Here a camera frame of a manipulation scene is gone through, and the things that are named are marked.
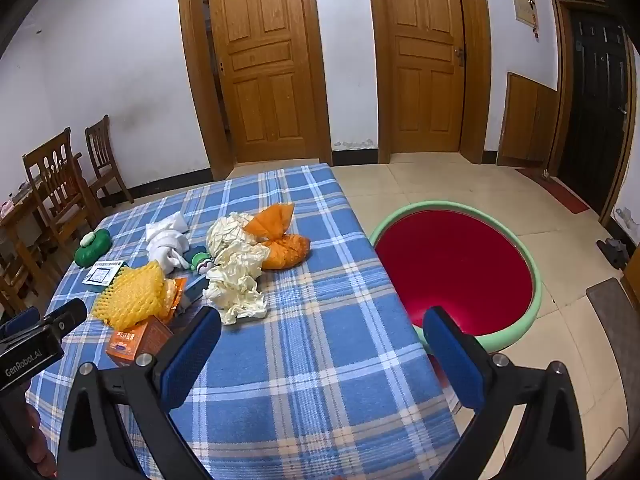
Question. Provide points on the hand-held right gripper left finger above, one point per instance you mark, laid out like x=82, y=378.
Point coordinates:
x=190, y=355

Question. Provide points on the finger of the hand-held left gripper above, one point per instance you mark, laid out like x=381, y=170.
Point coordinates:
x=67, y=312
x=20, y=321

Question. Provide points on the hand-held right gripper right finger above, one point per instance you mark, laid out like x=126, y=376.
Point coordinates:
x=455, y=360

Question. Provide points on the yellow foam fruit net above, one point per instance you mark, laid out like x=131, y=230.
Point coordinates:
x=132, y=297

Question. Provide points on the red bucket with green rim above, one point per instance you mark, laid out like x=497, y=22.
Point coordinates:
x=450, y=270

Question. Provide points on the white cloth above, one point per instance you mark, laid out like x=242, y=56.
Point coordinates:
x=167, y=242

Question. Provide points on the orange mesh bag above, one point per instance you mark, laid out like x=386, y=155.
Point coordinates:
x=282, y=247

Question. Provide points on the person's left hand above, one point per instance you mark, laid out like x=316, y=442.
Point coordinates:
x=41, y=442

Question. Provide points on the orange cardboard box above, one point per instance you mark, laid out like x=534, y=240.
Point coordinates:
x=142, y=340

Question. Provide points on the white printed card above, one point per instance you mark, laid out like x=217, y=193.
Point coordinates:
x=102, y=276

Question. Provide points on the orange snack wrapper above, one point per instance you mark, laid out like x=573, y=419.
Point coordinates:
x=176, y=296

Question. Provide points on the small green toy figure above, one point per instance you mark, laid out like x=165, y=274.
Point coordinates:
x=202, y=262

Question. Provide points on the crumpled cream paper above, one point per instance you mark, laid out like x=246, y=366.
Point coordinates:
x=235, y=270

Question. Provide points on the blue plaid tablecloth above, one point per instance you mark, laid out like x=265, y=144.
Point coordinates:
x=310, y=340

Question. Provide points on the wooden chair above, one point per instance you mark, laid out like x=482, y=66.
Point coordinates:
x=57, y=185
x=104, y=160

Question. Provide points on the grey floor mat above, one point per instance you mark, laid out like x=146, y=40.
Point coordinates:
x=617, y=340

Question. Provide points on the grey slippers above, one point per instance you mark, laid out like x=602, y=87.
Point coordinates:
x=614, y=252

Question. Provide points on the wooden side cabinet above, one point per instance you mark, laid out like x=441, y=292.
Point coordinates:
x=632, y=280

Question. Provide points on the red doormat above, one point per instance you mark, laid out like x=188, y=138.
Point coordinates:
x=560, y=190

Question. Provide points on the black entrance door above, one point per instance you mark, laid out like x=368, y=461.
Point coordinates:
x=592, y=105

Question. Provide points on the wooden door with metal latch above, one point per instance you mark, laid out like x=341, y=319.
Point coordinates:
x=425, y=60

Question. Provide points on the wooden panel door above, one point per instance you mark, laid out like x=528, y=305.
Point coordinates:
x=262, y=60

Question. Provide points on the wooden wall cabinet panel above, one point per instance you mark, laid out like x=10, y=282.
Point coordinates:
x=527, y=120

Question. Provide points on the beige wall fuse box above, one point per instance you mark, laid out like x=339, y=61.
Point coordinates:
x=524, y=4

